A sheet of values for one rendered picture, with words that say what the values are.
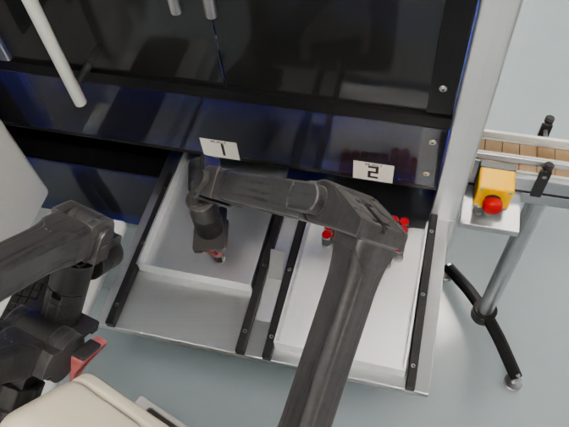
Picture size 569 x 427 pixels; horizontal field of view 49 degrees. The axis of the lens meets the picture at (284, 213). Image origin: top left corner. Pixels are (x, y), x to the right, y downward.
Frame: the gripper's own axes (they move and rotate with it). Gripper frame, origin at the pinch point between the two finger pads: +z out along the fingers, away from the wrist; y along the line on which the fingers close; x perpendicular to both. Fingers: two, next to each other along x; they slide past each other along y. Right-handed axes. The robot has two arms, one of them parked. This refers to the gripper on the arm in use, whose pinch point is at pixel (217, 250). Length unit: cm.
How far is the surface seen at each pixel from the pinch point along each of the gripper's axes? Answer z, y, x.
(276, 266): 2.0, -3.4, -12.7
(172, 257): 4.6, 1.3, 10.9
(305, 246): 4.6, 2.5, -18.9
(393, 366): 1.2, -26.4, -35.1
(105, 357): 93, 12, 56
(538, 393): 93, -5, -91
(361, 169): -9.8, 12.6, -31.5
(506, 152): 0, 22, -66
